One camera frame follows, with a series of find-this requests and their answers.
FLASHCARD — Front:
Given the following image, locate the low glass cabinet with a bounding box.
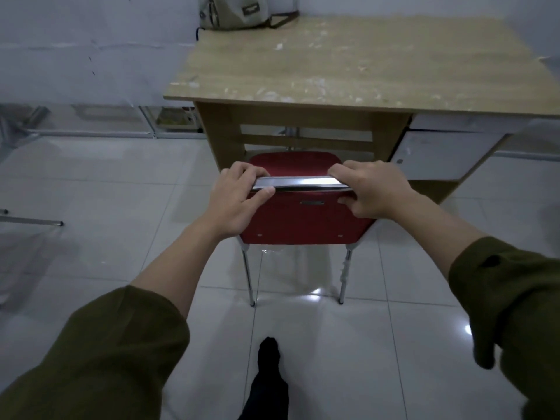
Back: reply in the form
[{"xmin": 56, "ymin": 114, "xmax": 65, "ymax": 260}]
[{"xmin": 0, "ymin": 103, "xmax": 207, "ymax": 140}]

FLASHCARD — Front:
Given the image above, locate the person's left hand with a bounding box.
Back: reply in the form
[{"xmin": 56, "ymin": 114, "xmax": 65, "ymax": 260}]
[{"xmin": 203, "ymin": 161, "xmax": 276, "ymax": 241}]

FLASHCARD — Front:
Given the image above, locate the white desk drawer cabinet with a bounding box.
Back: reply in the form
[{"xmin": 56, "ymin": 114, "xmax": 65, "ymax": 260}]
[{"xmin": 389, "ymin": 114, "xmax": 530, "ymax": 181}]

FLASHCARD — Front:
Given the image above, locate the red chair with metal legs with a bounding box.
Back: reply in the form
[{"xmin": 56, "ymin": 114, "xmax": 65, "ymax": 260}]
[{"xmin": 237, "ymin": 151, "xmax": 378, "ymax": 307}]

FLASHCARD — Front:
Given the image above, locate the beige backpack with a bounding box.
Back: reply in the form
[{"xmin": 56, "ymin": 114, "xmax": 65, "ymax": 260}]
[{"xmin": 195, "ymin": 0, "xmax": 300, "ymax": 41}]

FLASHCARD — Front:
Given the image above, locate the person's right forearm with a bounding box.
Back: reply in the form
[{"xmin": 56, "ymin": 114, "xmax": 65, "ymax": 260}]
[{"xmin": 385, "ymin": 192, "xmax": 560, "ymax": 420}]

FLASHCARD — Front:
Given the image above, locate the person's right hand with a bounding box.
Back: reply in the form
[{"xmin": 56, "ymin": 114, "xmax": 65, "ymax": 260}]
[{"xmin": 327, "ymin": 160, "xmax": 416, "ymax": 221}]

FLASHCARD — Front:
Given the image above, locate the metal furniture leg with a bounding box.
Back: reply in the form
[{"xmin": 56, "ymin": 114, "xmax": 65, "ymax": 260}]
[{"xmin": 0, "ymin": 209, "xmax": 64, "ymax": 227}]

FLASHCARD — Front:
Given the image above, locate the person's black-socked foot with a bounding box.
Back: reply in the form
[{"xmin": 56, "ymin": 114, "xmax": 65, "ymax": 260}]
[{"xmin": 237, "ymin": 337, "xmax": 290, "ymax": 420}]

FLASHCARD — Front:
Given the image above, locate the wooden desk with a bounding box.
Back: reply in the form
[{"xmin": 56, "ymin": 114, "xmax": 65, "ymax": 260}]
[{"xmin": 163, "ymin": 15, "xmax": 560, "ymax": 205}]

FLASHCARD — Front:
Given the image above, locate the person's left forearm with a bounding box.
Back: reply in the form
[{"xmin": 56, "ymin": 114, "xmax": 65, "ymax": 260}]
[{"xmin": 0, "ymin": 217, "xmax": 219, "ymax": 420}]

